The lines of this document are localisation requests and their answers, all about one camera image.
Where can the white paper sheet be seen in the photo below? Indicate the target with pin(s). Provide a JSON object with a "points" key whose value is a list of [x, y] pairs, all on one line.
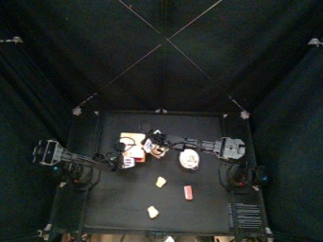
{"points": [[132, 147]]}

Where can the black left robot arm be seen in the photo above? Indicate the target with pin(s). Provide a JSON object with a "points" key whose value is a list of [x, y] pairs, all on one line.
{"points": [[63, 155]]}

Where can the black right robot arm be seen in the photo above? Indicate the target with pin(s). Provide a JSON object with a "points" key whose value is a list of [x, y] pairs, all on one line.
{"points": [[225, 147]]}

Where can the brown wooden toy piece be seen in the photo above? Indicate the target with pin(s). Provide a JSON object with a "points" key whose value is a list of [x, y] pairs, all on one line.
{"points": [[159, 152]]}

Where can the yellow toy bread piece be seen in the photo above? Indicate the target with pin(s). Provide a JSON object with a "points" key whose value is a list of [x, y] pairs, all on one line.
{"points": [[160, 181], [152, 212]]}

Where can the white round toy plate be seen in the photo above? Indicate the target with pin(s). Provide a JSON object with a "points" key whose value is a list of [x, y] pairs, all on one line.
{"points": [[188, 159]]}

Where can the red toy food block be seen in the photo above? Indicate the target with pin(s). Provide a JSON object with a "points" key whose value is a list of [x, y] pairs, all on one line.
{"points": [[188, 192]]}

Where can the silver frame corner bracket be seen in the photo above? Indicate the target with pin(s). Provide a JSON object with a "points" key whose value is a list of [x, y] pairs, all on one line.
{"points": [[76, 110], [160, 111], [15, 40], [245, 114], [314, 42]]}

